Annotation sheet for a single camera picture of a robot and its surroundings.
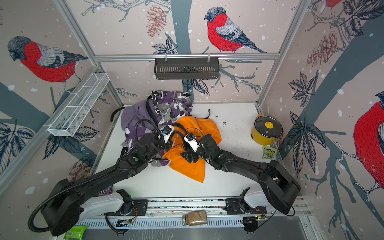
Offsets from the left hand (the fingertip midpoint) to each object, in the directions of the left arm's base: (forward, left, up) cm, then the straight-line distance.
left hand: (175, 129), depth 78 cm
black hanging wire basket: (+50, -1, +5) cm, 50 cm away
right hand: (-6, -5, -10) cm, 12 cm away
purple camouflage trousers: (+32, +11, -17) cm, 38 cm away
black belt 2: (+28, +22, -15) cm, 39 cm away
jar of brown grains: (-38, -11, -18) cm, 43 cm away
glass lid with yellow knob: (+8, -56, -10) cm, 57 cm away
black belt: (+31, +56, -25) cm, 69 cm away
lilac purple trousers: (+26, +39, -19) cm, 51 cm away
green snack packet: (-3, -57, -22) cm, 61 cm away
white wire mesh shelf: (-3, +51, +7) cm, 52 cm away
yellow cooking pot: (+2, -50, -12) cm, 51 cm away
